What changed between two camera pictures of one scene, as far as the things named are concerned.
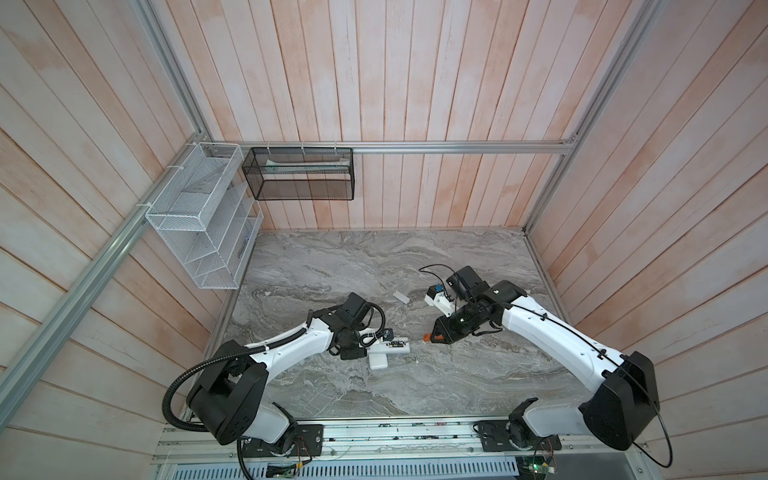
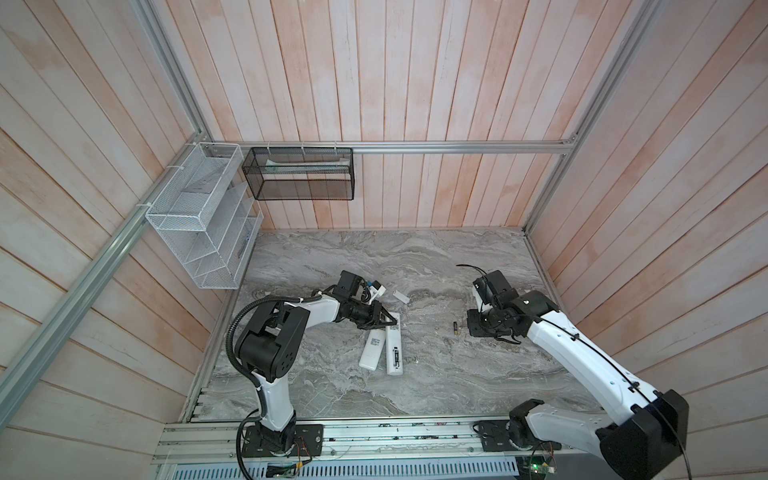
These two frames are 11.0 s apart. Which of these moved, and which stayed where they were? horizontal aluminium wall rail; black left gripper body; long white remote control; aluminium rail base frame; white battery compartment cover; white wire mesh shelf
Moved: long white remote control; black left gripper body
Stayed: horizontal aluminium wall rail; white battery compartment cover; aluminium rail base frame; white wire mesh shelf
